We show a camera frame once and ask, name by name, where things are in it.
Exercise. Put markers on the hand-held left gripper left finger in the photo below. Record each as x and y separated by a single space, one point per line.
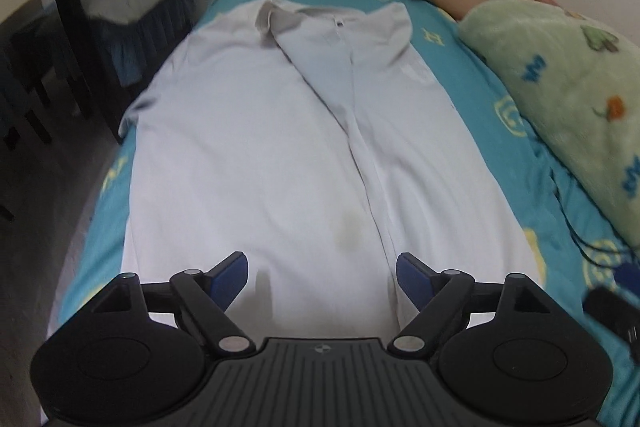
231 276

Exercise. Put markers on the green printed blanket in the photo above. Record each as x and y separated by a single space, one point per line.
565 82

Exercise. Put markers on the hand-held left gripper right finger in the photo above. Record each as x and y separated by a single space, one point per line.
411 277

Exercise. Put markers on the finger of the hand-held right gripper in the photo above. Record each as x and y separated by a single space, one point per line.
607 307

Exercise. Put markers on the white button-up shirt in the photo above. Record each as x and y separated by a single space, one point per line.
260 147

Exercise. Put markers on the teal printed bed sheet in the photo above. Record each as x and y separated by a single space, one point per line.
465 72

